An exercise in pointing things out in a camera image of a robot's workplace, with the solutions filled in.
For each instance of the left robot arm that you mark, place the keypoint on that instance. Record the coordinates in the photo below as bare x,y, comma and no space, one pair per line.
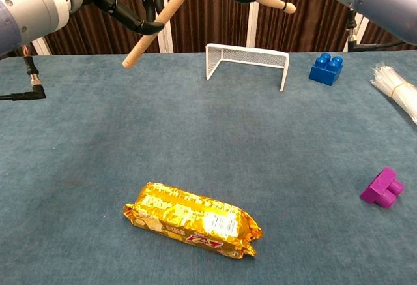
29,8

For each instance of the brown pleated curtain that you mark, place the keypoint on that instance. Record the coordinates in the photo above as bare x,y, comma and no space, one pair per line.
208,21

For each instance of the white mesh goal rack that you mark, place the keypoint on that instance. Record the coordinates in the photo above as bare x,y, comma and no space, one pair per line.
247,57

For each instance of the blue building block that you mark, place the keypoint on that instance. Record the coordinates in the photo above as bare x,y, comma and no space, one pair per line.
322,73

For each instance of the clear plastic straw bundle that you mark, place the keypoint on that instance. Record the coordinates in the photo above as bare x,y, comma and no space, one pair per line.
400,92

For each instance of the teal table mat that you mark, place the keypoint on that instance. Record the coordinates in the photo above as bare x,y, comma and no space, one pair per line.
195,154

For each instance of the gold foil snack packet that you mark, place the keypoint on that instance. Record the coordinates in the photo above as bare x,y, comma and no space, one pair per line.
189,216

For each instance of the purple building block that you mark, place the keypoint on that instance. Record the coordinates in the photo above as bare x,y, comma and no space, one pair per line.
381,187

